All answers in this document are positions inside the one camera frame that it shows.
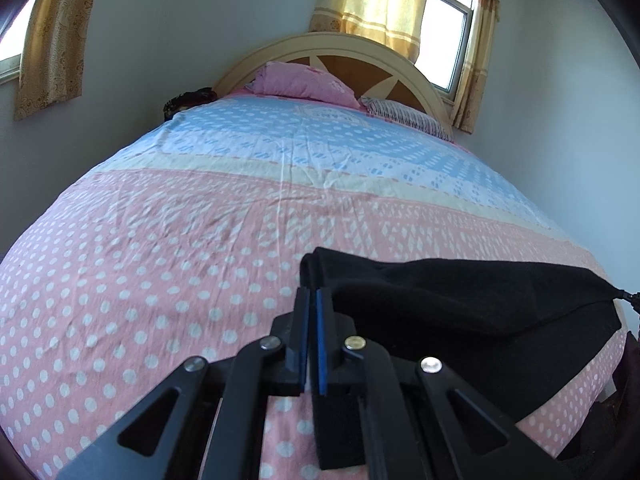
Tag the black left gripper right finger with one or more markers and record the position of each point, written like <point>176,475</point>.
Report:
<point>409,420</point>

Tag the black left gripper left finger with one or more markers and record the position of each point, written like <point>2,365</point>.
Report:
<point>205,420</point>

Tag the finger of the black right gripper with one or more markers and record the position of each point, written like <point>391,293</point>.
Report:
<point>632,299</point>

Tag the black pants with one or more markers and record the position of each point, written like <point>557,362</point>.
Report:
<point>517,332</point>

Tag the dark clothing beside bed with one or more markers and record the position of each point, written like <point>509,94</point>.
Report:
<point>187,100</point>

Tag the pink blue dotted bedspread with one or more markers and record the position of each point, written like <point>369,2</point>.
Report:
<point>188,243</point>

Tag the striped pillow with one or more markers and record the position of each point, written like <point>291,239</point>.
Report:
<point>406,116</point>

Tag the yellow curtain right of window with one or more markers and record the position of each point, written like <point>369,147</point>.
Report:
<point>474,72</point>

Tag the window behind headboard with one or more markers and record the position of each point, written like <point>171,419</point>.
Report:
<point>445,32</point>

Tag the cream wooden headboard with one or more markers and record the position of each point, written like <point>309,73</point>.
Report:
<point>367,67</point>

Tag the pink pillow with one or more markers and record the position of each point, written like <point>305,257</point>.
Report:
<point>298,81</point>

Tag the yellow curtain side window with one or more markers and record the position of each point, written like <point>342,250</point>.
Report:
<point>53,57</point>

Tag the yellow curtain behind headboard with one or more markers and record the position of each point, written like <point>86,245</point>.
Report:
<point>394,23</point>

